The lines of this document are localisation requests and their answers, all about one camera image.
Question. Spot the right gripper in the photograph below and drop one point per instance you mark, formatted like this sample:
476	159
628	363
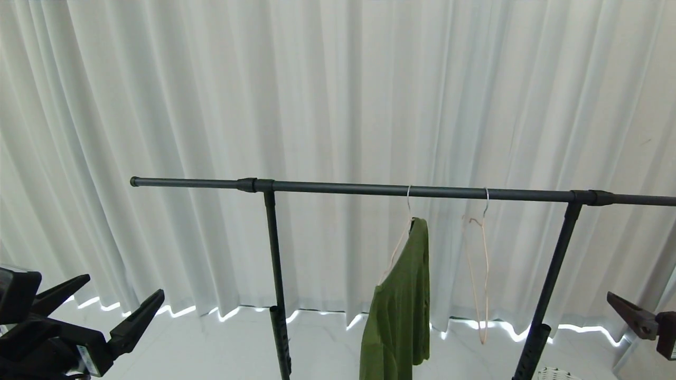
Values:
668	335

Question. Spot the pink clothes hanger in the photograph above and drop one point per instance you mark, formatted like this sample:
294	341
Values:
487	200
408	200

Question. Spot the white laundry basket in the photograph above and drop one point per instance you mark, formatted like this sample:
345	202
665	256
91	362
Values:
554	374

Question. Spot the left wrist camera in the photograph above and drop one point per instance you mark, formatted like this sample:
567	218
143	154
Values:
16	295

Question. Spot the white curtain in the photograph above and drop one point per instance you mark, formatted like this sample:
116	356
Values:
158	79

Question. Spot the green long-sleeved shirt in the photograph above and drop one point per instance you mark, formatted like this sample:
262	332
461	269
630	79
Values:
401	306

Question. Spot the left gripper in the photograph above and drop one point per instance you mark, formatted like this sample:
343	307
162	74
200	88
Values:
53	348

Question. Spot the black clothes rack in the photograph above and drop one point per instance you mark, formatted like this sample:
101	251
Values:
343	188

